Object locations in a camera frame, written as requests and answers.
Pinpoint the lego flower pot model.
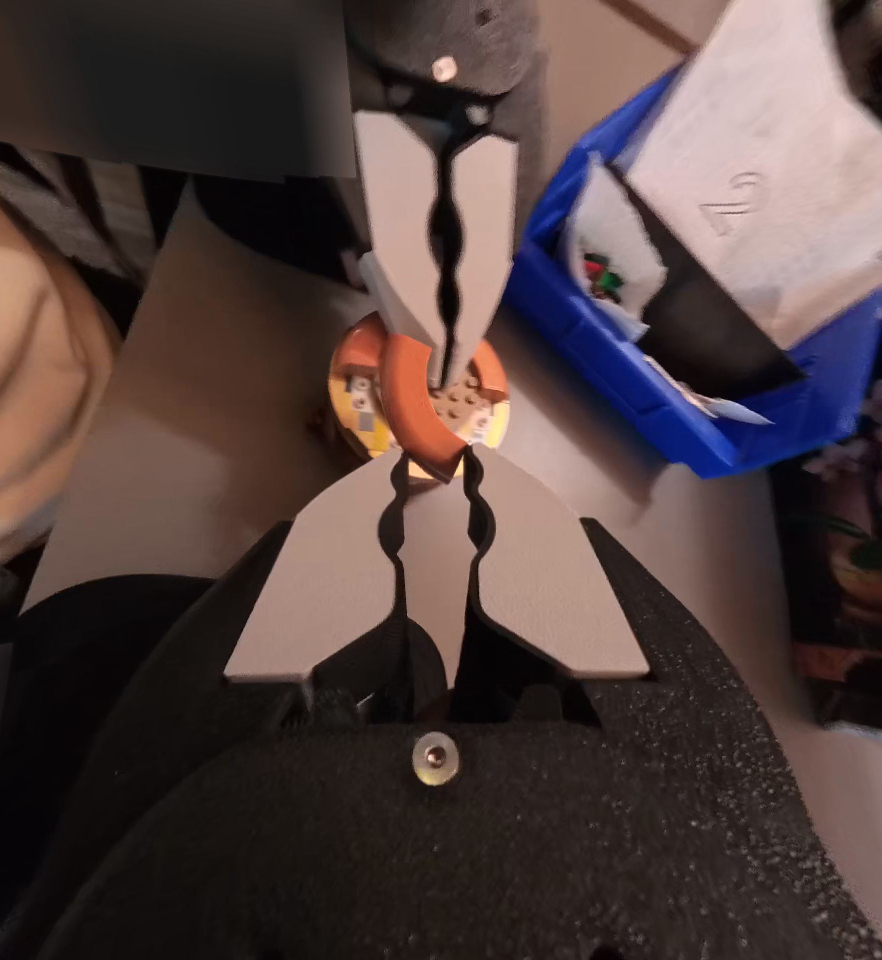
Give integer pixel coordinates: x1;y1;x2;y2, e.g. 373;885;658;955
327;311;513;485

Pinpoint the black bin divider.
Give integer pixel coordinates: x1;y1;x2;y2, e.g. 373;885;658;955
613;165;809;395

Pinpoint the orchid print lego box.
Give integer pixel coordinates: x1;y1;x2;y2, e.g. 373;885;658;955
774;375;882;736

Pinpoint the white dotted paper bag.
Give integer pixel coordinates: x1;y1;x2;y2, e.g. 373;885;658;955
624;0;882;350

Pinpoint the torn white paper bag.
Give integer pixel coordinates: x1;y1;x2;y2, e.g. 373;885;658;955
561;150;775;429

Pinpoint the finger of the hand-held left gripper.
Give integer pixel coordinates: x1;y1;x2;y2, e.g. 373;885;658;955
352;110;453;369
439;133;522;389

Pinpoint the blue plastic bin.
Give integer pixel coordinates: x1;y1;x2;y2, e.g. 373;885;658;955
501;63;882;480

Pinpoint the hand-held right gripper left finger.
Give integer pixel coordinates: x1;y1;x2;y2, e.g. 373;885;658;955
223;452;412;705

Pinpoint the terracotta curved lego piece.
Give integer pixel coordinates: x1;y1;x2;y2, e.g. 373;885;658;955
379;333;468;481

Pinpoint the pile of small lego pieces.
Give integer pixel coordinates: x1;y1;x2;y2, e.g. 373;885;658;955
579;251;627;303

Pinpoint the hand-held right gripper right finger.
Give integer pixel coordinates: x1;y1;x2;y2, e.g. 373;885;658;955
461;446;652;682

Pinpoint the person's beige shirt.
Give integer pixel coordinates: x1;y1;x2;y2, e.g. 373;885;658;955
0;150;123;564

